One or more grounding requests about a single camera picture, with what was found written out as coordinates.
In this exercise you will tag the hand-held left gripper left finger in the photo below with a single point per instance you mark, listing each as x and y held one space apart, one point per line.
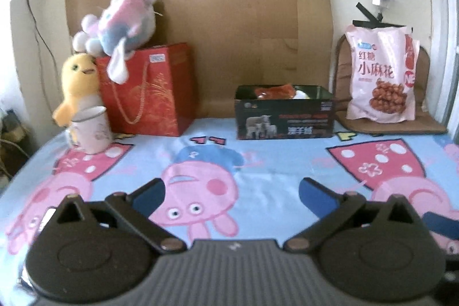
149 195

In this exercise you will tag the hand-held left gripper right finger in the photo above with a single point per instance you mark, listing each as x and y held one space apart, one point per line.
315 193

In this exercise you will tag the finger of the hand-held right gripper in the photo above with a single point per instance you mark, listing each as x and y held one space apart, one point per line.
443 225

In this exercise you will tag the black cardboard box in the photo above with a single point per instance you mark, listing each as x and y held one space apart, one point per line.
283 119

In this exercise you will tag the orange red snack packet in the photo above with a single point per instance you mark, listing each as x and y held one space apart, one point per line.
276 92

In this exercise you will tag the printed cartoon blanket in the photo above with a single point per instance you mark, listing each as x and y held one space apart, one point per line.
269 177

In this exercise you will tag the white enamel mug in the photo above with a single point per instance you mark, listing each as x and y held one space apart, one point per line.
91 134

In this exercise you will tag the brown seat cushion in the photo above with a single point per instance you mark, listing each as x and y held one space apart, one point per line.
387 126

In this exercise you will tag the red gift bag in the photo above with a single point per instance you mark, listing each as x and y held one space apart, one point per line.
157 94

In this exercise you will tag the smartphone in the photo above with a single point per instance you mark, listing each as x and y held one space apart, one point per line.
49 218

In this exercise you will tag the large pink snack bag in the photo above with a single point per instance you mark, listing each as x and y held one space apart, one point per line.
380 76

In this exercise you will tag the yellow plush duck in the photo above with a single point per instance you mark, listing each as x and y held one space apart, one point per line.
80 80

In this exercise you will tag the pink and blue plush toy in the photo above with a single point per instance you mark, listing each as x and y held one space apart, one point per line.
122 19

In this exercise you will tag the black tape strip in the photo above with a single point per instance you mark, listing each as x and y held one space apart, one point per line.
367 12

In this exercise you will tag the brown cardboard sheet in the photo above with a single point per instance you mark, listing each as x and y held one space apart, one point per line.
233 5

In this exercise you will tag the white window frame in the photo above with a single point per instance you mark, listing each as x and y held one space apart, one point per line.
441 22

